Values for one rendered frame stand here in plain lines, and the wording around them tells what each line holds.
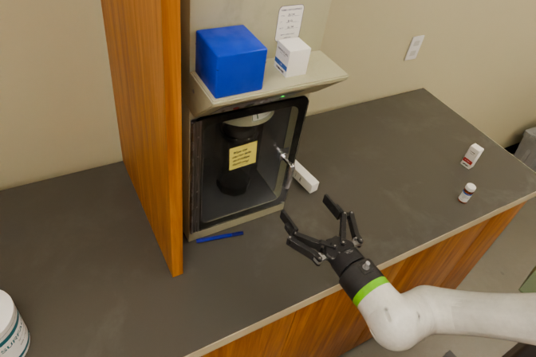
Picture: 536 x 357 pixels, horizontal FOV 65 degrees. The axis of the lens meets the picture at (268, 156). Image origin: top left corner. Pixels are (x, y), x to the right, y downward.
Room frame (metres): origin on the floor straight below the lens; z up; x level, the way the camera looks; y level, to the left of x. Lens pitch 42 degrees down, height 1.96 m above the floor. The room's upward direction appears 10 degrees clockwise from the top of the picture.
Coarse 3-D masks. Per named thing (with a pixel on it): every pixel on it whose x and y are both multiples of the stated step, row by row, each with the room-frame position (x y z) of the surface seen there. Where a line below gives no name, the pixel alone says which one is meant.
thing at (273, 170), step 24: (216, 120) 0.74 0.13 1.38; (240, 120) 0.78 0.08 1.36; (264, 120) 0.82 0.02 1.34; (288, 120) 0.86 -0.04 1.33; (216, 144) 0.75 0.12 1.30; (240, 144) 0.78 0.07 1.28; (264, 144) 0.82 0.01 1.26; (288, 144) 0.87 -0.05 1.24; (216, 168) 0.75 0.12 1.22; (240, 168) 0.79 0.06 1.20; (264, 168) 0.83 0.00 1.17; (216, 192) 0.75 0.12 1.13; (240, 192) 0.79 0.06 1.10; (264, 192) 0.84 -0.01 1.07; (216, 216) 0.75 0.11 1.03; (240, 216) 0.80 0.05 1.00
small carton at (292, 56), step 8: (280, 40) 0.79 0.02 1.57; (288, 40) 0.80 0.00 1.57; (296, 40) 0.81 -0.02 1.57; (280, 48) 0.78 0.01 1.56; (288, 48) 0.77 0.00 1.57; (296, 48) 0.77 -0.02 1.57; (304, 48) 0.78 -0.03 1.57; (280, 56) 0.78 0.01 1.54; (288, 56) 0.76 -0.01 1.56; (296, 56) 0.76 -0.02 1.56; (304, 56) 0.77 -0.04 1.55; (280, 64) 0.77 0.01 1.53; (288, 64) 0.75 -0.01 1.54; (296, 64) 0.77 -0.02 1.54; (304, 64) 0.78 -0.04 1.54; (280, 72) 0.77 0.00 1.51; (288, 72) 0.76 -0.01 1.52; (296, 72) 0.77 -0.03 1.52; (304, 72) 0.78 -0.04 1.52
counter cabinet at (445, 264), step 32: (480, 224) 1.12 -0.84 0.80; (416, 256) 0.93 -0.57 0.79; (448, 256) 1.08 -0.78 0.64; (480, 256) 1.28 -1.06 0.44; (288, 320) 0.62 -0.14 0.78; (320, 320) 0.71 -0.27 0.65; (352, 320) 0.82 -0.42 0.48; (224, 352) 0.50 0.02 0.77; (256, 352) 0.57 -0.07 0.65; (288, 352) 0.65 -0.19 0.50; (320, 352) 0.76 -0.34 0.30
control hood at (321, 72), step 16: (272, 64) 0.80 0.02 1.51; (320, 64) 0.84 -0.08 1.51; (336, 64) 0.85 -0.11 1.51; (192, 80) 0.70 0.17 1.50; (272, 80) 0.73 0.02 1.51; (288, 80) 0.74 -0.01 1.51; (304, 80) 0.75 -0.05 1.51; (320, 80) 0.77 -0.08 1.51; (336, 80) 0.79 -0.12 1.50; (192, 96) 0.70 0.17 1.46; (208, 96) 0.65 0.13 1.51; (240, 96) 0.66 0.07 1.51; (256, 96) 0.68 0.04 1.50; (192, 112) 0.70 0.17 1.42; (208, 112) 0.69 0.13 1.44
